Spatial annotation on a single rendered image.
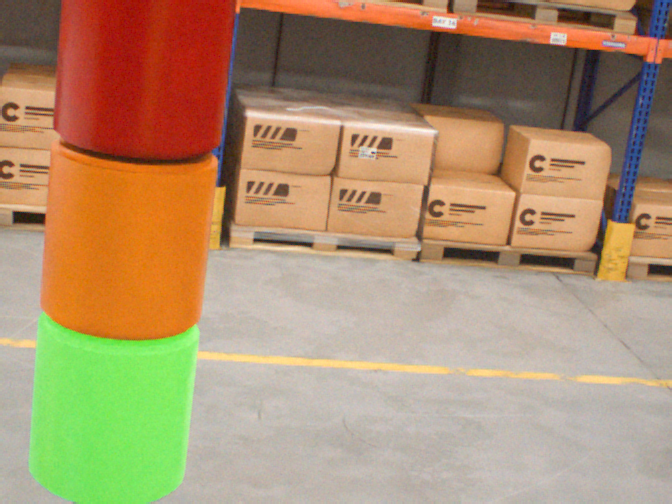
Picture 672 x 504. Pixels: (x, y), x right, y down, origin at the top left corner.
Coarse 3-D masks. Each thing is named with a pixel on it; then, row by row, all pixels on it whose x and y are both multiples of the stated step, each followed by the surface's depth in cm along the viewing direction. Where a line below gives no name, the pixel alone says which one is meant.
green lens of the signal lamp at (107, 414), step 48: (48, 336) 39; (192, 336) 40; (48, 384) 39; (96, 384) 38; (144, 384) 39; (192, 384) 41; (48, 432) 39; (96, 432) 39; (144, 432) 39; (48, 480) 40; (96, 480) 39; (144, 480) 40
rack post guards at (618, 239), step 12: (216, 192) 795; (216, 204) 798; (216, 216) 800; (216, 228) 802; (612, 228) 848; (624, 228) 848; (216, 240) 805; (612, 240) 850; (624, 240) 851; (612, 252) 852; (624, 252) 854; (600, 264) 860; (612, 264) 855; (624, 264) 856; (600, 276) 859; (612, 276) 857
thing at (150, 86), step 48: (96, 0) 35; (144, 0) 35; (192, 0) 36; (96, 48) 36; (144, 48) 35; (192, 48) 36; (96, 96) 36; (144, 96) 36; (192, 96) 37; (96, 144) 36; (144, 144) 36; (192, 144) 37
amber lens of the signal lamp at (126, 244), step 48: (48, 192) 38; (96, 192) 37; (144, 192) 37; (192, 192) 38; (48, 240) 38; (96, 240) 37; (144, 240) 37; (192, 240) 38; (48, 288) 39; (96, 288) 37; (144, 288) 38; (192, 288) 39; (96, 336) 38; (144, 336) 38
